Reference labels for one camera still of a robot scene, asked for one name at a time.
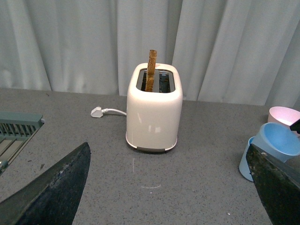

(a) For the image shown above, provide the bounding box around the white power plug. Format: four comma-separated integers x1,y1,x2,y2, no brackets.
90,106,103,118

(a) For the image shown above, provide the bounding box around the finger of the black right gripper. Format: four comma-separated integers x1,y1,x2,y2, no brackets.
290,120,300,131

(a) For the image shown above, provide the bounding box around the green dish rack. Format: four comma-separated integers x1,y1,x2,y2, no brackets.
0,111,43,173

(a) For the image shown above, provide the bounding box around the white power cable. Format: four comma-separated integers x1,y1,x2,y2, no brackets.
101,108,128,116

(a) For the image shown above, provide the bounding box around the blue cup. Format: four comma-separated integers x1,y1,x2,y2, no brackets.
239,136,254,182
251,122,300,162

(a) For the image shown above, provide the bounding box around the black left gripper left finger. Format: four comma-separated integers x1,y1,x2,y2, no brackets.
0,142,91,225

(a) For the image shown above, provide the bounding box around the grey curtain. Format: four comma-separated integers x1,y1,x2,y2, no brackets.
0,0,300,107

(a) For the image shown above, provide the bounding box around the pink bowl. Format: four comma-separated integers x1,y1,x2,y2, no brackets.
268,106,300,137

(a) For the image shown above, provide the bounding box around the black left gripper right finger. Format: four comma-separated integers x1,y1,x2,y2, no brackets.
246,144,300,225

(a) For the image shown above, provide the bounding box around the brown toast slice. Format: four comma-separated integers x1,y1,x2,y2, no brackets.
145,50,157,92

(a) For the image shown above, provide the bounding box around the cream white toaster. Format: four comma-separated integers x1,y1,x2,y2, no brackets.
126,63,183,152

